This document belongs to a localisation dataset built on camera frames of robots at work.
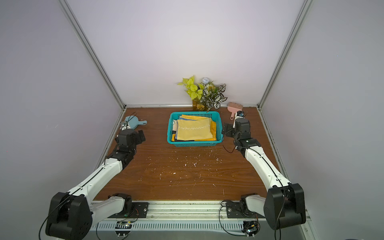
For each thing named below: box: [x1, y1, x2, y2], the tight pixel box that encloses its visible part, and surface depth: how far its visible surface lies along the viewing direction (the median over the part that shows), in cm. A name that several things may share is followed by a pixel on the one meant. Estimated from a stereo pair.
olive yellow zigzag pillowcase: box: [176, 117, 214, 141], surface depth 98 cm
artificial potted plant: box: [177, 75, 228, 113], surface depth 97 cm
